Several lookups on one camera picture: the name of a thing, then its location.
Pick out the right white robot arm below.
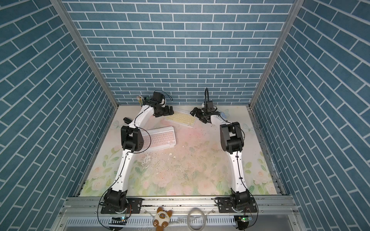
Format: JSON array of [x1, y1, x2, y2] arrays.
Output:
[[190, 107, 251, 212]]

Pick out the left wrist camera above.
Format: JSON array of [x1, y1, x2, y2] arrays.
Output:
[[145, 91, 166, 107]]

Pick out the pink keyboard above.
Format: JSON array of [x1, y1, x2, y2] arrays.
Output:
[[141, 126, 176, 152]]

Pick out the plush toy cat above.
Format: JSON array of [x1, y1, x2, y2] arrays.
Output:
[[153, 207, 172, 231]]

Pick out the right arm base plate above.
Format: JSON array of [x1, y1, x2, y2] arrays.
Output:
[[214, 197, 258, 213]]

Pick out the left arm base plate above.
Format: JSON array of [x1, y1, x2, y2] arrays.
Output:
[[99, 198, 143, 214]]

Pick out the yellow keyboard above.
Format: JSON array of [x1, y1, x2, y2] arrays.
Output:
[[164, 110, 196, 127]]

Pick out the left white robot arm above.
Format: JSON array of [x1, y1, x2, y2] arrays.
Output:
[[99, 105, 174, 214]]

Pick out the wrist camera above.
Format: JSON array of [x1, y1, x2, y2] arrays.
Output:
[[145, 91, 166, 107], [204, 101, 215, 112]]

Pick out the coiled white cable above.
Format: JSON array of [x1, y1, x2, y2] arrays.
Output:
[[186, 207, 208, 231]]

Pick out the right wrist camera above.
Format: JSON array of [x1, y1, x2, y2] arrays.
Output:
[[204, 101, 215, 112]]

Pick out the pencils in cup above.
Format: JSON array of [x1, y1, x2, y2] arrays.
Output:
[[137, 95, 144, 107]]

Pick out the aluminium front rail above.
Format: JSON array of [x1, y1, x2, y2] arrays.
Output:
[[51, 195, 305, 231]]

